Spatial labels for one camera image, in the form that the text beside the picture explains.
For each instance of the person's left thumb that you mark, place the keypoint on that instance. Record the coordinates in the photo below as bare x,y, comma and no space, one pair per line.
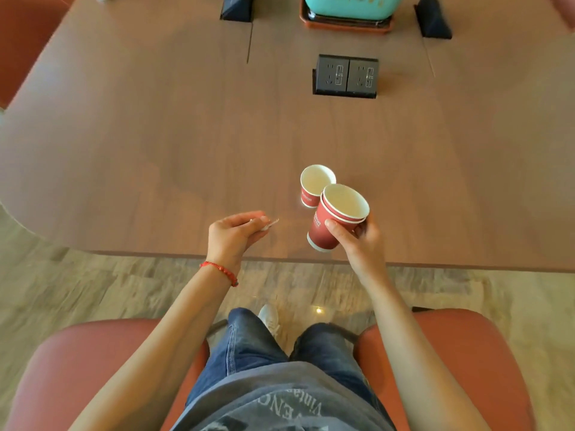
257,236

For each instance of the blue jeans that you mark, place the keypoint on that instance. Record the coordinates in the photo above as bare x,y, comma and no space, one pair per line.
251,345

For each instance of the orange armchair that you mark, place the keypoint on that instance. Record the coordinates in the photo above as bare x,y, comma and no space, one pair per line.
90,359

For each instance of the person's right thumb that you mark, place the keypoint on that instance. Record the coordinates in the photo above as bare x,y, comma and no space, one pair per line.
339,231

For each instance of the black table power socket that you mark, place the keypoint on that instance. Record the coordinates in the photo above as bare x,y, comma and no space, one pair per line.
331,75
363,77

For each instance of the grey printed t-shirt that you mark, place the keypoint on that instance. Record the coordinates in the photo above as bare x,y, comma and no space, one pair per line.
278,399

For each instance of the orange tray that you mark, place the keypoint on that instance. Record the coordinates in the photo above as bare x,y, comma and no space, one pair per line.
346,25

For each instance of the dark blue triangular stand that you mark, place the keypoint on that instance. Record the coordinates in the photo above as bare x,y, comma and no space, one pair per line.
432,20
237,6

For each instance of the person's left hand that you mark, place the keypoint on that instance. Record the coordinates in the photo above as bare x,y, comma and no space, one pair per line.
229,242

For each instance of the person's right hand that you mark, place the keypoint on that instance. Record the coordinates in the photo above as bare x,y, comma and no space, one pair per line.
366,251

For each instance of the teal container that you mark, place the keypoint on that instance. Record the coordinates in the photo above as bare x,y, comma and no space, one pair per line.
352,5

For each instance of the person's right forearm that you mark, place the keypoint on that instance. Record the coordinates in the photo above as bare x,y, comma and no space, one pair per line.
404,345

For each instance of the orange chair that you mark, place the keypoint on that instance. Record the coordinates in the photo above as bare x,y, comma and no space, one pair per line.
564,6
27,35

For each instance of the person's left forearm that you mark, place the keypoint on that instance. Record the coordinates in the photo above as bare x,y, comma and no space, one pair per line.
170,341

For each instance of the white shoe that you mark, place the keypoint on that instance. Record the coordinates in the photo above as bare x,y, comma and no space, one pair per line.
269,317

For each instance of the red paper cup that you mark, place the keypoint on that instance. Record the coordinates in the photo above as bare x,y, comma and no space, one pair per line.
324,233
315,179
346,201

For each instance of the small white stick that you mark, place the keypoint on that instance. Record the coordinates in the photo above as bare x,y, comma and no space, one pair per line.
271,224

